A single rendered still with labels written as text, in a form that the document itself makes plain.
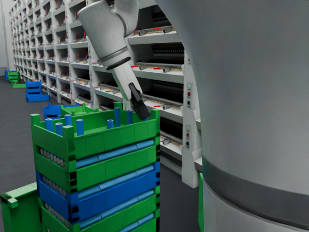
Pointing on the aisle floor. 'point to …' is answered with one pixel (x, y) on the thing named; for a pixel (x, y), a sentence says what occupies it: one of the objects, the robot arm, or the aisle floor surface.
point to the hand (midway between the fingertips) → (141, 111)
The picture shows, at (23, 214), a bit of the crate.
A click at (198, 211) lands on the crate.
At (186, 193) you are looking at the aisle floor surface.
